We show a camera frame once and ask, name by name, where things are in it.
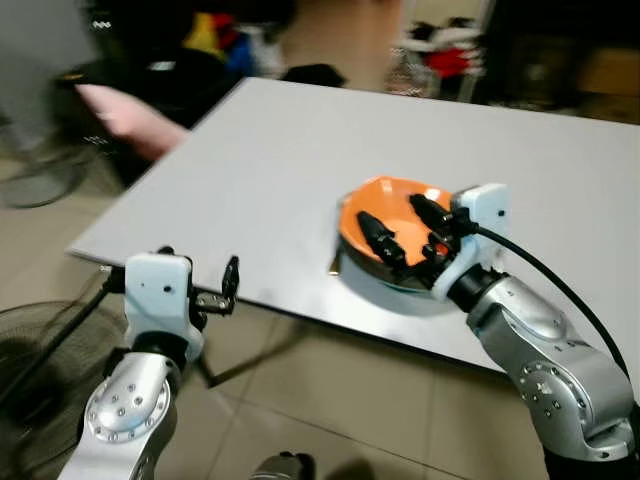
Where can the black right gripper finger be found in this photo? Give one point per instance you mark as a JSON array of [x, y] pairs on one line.
[[382, 238], [432, 215]]

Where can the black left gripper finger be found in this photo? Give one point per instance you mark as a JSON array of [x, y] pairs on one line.
[[231, 278], [165, 252]]

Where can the orange bowl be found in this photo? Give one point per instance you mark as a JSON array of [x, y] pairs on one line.
[[385, 205]]

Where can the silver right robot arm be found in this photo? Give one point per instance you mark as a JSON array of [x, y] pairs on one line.
[[545, 350]]

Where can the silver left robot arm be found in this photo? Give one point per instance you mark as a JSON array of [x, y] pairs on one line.
[[128, 410]]

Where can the black table leg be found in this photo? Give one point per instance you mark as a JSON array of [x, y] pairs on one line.
[[255, 358]]

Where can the pink pillow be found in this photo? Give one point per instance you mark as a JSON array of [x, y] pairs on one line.
[[130, 115]]

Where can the grey floor fan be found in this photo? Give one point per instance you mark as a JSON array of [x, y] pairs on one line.
[[40, 175]]

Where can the red and white clothes pile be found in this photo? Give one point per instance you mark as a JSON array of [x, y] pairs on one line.
[[445, 58]]

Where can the robot leg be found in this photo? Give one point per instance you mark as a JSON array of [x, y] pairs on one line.
[[283, 467]]

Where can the black floor fan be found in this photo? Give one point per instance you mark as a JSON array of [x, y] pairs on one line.
[[35, 390]]

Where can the yellow and blue clothes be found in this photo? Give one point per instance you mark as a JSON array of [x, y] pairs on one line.
[[210, 40]]

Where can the brown cardboard box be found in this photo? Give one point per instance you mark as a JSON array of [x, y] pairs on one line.
[[610, 72]]

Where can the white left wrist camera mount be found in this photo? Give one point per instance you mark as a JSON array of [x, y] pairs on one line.
[[158, 295]]

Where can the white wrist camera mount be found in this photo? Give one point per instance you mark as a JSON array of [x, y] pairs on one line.
[[158, 295], [484, 208]]

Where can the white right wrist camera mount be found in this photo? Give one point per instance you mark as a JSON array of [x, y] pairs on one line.
[[484, 208]]

